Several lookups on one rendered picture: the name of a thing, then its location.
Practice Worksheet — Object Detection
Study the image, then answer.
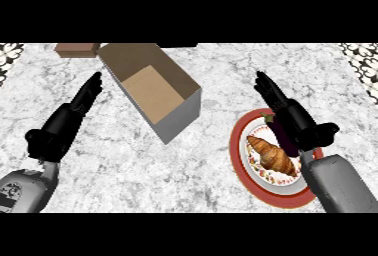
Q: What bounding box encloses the open cardboard box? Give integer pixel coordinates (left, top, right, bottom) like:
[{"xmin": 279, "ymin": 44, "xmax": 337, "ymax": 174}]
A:
[{"xmin": 96, "ymin": 43, "xmax": 204, "ymax": 146}]

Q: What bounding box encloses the dark purple eggplant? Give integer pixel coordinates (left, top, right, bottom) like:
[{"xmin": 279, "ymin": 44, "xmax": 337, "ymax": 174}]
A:
[{"xmin": 260, "ymin": 112, "xmax": 302, "ymax": 158}]

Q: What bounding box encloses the black white patterned cloth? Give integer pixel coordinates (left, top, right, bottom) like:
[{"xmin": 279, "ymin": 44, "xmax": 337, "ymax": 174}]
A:
[
  {"xmin": 339, "ymin": 43, "xmax": 378, "ymax": 105},
  {"xmin": 0, "ymin": 43, "xmax": 27, "ymax": 87}
]

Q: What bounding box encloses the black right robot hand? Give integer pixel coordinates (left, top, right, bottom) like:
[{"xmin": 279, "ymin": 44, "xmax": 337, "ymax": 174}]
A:
[{"xmin": 253, "ymin": 70, "xmax": 341, "ymax": 153}]

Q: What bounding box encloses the small brown wooden block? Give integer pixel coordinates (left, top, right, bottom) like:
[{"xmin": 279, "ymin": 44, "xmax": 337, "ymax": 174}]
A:
[{"xmin": 54, "ymin": 43, "xmax": 102, "ymax": 59}]

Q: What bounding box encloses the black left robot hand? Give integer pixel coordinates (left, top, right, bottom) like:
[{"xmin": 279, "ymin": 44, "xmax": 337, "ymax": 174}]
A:
[{"xmin": 24, "ymin": 71, "xmax": 105, "ymax": 164}]

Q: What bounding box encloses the red rimmed floral plate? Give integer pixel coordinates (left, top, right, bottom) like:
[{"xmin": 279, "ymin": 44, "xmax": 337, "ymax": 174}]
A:
[{"xmin": 229, "ymin": 107, "xmax": 327, "ymax": 210}]

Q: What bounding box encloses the golden brown croissant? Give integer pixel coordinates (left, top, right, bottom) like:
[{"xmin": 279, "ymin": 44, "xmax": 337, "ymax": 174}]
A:
[{"xmin": 245, "ymin": 134, "xmax": 302, "ymax": 178}]

